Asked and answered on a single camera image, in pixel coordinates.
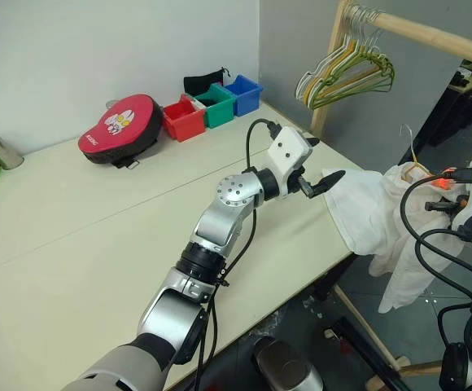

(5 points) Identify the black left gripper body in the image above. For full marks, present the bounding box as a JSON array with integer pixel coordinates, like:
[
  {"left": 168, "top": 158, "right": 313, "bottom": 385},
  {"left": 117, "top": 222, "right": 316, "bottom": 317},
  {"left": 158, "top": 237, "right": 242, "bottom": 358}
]
[{"left": 286, "top": 165, "right": 317, "bottom": 200}]

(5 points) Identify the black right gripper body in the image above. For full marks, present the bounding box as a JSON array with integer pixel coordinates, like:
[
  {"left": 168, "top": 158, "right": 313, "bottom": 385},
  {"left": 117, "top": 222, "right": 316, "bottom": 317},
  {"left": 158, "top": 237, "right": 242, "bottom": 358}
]
[{"left": 424, "top": 195, "right": 470, "bottom": 217}]

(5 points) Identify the wooden clothes hanger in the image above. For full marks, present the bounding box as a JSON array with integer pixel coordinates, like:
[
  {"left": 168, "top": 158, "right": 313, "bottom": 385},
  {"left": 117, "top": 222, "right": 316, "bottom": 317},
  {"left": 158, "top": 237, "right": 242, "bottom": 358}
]
[{"left": 399, "top": 123, "right": 437, "bottom": 183}]

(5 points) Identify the white cloth garment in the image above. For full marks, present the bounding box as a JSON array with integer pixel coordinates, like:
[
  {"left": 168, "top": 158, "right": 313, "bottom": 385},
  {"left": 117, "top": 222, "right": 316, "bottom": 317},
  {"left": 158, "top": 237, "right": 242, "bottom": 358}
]
[{"left": 321, "top": 164, "right": 465, "bottom": 315}]

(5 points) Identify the blue plastic bin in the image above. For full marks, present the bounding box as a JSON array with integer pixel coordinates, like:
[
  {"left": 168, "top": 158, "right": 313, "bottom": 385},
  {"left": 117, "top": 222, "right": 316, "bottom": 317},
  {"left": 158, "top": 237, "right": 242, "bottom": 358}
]
[{"left": 223, "top": 73, "right": 265, "bottom": 118}]

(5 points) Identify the green plastic bin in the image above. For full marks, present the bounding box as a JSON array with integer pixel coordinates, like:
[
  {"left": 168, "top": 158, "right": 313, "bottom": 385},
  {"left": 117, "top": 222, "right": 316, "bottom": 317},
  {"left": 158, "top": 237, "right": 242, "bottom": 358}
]
[{"left": 194, "top": 82, "right": 238, "bottom": 130}]

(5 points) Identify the red plastic bin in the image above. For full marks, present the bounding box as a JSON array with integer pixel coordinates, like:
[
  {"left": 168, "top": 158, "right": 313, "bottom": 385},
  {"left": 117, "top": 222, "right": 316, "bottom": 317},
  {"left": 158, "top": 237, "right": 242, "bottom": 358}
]
[{"left": 162, "top": 94, "right": 207, "bottom": 143}]

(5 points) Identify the wooden clothes rack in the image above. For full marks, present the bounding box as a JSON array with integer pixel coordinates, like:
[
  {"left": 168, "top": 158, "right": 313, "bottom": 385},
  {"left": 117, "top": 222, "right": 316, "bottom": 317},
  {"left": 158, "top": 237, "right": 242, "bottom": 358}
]
[{"left": 309, "top": 0, "right": 472, "bottom": 378}]

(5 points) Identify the dark grey rounded cylinder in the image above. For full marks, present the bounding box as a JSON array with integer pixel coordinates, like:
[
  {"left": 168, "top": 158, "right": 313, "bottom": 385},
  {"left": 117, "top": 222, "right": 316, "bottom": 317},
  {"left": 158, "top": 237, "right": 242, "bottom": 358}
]
[{"left": 251, "top": 335, "right": 326, "bottom": 391}]

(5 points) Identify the red and black padded case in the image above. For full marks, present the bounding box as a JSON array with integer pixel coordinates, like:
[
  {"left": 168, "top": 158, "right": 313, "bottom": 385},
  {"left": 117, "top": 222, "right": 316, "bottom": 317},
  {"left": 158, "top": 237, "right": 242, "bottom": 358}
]
[{"left": 76, "top": 94, "right": 165, "bottom": 170}]

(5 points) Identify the silver metal can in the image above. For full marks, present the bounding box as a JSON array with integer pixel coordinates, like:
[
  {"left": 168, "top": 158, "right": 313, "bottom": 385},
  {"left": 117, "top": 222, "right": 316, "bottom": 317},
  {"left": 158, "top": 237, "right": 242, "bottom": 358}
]
[{"left": 0, "top": 136, "right": 25, "bottom": 170}]

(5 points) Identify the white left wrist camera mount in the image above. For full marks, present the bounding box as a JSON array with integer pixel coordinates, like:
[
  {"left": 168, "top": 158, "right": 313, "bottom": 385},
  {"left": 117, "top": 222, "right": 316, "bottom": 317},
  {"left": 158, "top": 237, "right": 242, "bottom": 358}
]
[{"left": 265, "top": 126, "right": 315, "bottom": 197}]

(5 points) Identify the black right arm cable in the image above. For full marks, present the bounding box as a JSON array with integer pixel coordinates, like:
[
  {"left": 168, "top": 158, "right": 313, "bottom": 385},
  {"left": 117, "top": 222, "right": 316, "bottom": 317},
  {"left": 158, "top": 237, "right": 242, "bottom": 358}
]
[{"left": 400, "top": 167, "right": 472, "bottom": 305}]

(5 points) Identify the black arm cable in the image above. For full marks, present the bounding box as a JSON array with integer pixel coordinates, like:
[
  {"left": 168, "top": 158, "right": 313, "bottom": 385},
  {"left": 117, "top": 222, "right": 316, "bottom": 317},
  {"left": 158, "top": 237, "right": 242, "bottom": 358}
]
[
  {"left": 194, "top": 117, "right": 282, "bottom": 391},
  {"left": 400, "top": 167, "right": 472, "bottom": 305}
]

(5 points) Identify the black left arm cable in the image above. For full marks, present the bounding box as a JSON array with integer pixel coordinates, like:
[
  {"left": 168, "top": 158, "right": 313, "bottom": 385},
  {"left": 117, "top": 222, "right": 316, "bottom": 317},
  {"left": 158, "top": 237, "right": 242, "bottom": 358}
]
[{"left": 194, "top": 117, "right": 282, "bottom": 391}]

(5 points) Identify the black metal table frame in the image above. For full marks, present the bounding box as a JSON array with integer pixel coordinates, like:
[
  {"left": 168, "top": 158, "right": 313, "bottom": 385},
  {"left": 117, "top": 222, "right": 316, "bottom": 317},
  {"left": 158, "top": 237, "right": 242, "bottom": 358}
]
[{"left": 312, "top": 251, "right": 358, "bottom": 303}]

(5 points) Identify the black drawstring pouch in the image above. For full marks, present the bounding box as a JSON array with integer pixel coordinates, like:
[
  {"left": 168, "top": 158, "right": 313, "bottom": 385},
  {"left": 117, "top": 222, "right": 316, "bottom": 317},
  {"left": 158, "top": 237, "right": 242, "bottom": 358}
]
[{"left": 182, "top": 66, "right": 232, "bottom": 97}]

